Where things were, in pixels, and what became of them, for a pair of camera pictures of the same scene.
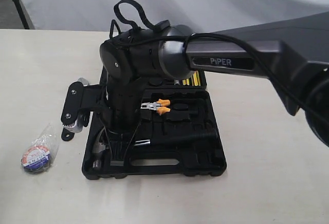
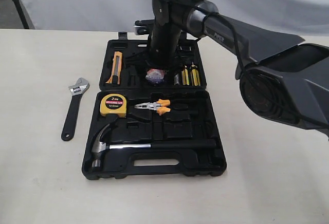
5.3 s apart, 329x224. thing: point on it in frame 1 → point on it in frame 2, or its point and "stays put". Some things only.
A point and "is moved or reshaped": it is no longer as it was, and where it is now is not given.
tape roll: [37, 157] is moved or reshaped
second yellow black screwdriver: [196, 79] stays put
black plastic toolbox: [177, 134] stays put
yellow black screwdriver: [186, 81] stays put
